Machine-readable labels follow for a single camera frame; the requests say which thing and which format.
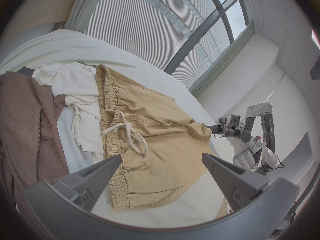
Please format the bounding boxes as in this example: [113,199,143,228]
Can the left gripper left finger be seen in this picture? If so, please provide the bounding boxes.
[54,155,122,207]

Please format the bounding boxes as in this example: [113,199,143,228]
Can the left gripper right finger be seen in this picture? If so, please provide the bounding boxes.
[202,153,269,211]

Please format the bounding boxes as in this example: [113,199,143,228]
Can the tan shorts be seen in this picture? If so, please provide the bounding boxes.
[96,64,232,219]

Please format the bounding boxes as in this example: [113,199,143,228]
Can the bed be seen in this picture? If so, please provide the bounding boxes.
[0,0,238,231]

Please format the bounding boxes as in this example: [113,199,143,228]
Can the pale grey garment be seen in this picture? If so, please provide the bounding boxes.
[56,106,100,174]

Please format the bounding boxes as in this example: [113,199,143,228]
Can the cream garment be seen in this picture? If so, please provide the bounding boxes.
[32,62,104,164]

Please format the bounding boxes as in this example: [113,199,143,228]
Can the brown garment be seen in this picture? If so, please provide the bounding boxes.
[0,71,70,234]

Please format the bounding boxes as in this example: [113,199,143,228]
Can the window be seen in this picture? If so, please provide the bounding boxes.
[85,0,253,94]

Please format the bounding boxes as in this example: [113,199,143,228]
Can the black garment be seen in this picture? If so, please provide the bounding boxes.
[16,66,35,79]

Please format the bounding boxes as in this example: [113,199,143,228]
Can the grey-green curtain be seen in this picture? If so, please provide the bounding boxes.
[64,0,100,32]

